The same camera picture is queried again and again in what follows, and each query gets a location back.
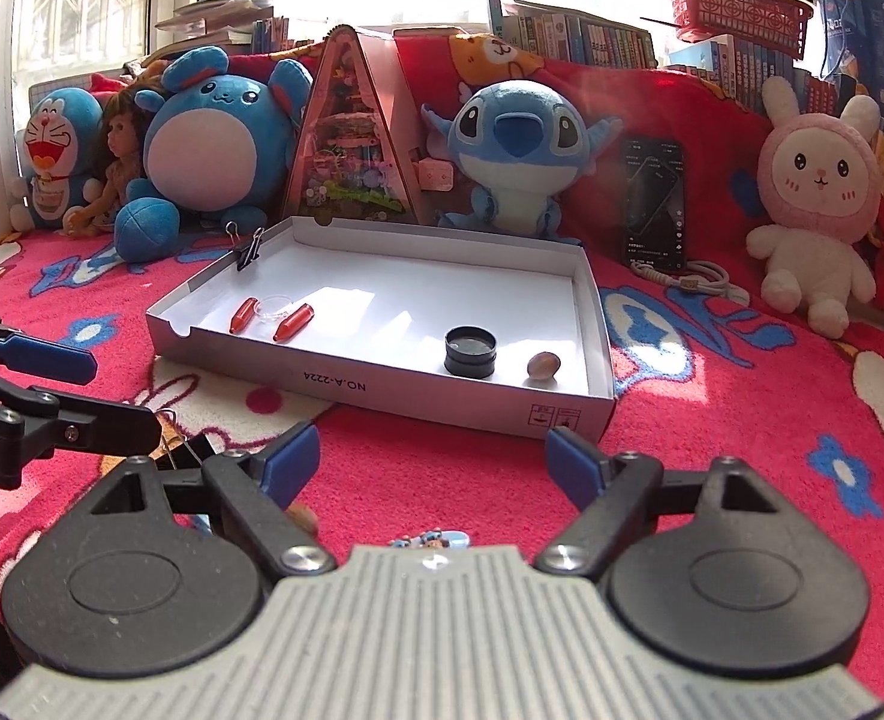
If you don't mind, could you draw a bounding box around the black smartphone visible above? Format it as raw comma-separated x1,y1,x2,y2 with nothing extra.
621,136,690,273

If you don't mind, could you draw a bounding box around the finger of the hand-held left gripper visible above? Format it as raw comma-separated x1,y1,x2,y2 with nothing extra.
32,389,163,458
0,317,99,386

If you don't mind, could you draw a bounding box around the blue alien plush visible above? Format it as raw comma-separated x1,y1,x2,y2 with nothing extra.
420,79,616,242

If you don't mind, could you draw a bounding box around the white charging cable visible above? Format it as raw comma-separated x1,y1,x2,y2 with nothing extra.
631,258,751,309

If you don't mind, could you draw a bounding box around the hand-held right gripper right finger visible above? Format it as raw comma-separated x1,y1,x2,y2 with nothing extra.
535,425,785,578

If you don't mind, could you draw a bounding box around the pink plug cube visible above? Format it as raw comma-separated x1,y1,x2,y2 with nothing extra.
416,157,455,193

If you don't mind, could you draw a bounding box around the red printed blanket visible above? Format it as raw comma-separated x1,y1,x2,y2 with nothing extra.
0,229,884,695

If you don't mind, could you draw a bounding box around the stack of books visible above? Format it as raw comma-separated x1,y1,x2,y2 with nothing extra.
152,0,294,62

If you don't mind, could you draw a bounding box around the brown haired doll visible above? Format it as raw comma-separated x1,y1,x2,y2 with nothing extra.
62,85,163,239

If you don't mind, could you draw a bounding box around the round blue mouse plush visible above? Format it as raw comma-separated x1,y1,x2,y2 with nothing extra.
113,45,315,264

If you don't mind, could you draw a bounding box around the white cardboard box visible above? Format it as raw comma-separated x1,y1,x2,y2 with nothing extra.
146,215,616,443

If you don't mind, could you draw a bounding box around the pink bunny plush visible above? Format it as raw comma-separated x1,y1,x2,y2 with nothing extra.
745,74,884,339

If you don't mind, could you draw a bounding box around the red plastic basket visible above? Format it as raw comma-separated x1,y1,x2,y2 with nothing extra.
664,0,816,59

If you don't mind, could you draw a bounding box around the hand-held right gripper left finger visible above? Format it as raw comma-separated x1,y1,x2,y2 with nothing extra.
89,420,338,580

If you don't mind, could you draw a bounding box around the blue paper carton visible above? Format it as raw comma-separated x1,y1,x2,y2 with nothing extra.
808,0,884,130

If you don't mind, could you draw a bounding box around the row of books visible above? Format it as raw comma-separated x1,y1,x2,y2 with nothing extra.
485,0,844,117

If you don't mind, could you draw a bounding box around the blue cat robot plush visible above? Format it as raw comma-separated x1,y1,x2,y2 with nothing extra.
10,85,106,234

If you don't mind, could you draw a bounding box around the pink triangular dollhouse box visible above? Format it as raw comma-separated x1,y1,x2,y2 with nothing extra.
280,23,432,227

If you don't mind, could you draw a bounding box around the clear round plastic lid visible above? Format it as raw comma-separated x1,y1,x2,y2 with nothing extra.
254,293,297,326

